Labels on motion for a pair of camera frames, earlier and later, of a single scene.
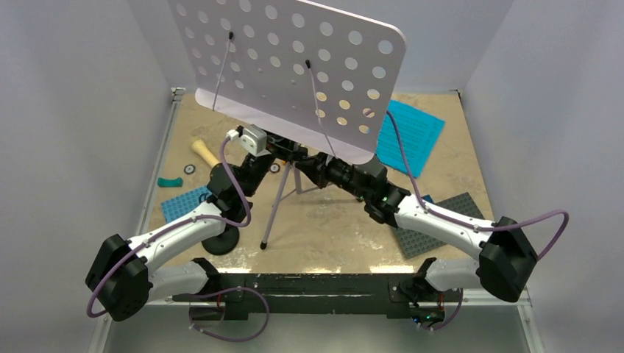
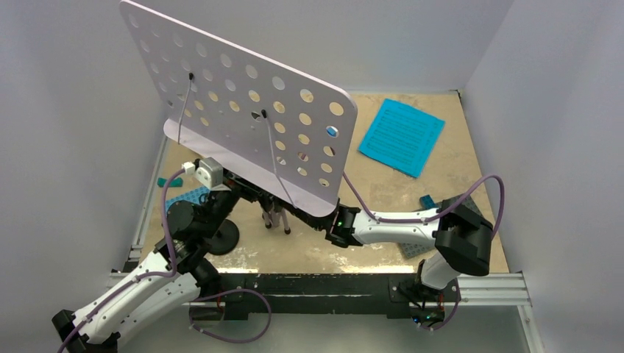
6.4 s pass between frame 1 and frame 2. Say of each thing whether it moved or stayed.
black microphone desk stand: stayed
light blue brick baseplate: stayed
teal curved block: stayed
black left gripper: moved
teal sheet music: stayed
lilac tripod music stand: moved
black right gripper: moved
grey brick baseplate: stayed
